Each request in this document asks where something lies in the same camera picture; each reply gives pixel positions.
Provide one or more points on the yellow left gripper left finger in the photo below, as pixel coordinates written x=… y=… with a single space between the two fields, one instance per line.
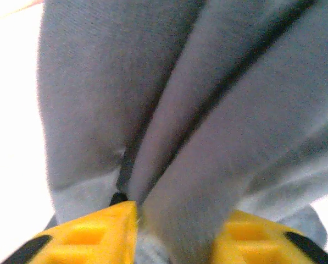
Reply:
x=92 y=239

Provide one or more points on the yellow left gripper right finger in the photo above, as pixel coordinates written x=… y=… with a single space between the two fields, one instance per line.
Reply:
x=251 y=242

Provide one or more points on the grey t-shirt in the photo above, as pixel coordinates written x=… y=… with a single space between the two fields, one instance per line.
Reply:
x=180 y=110

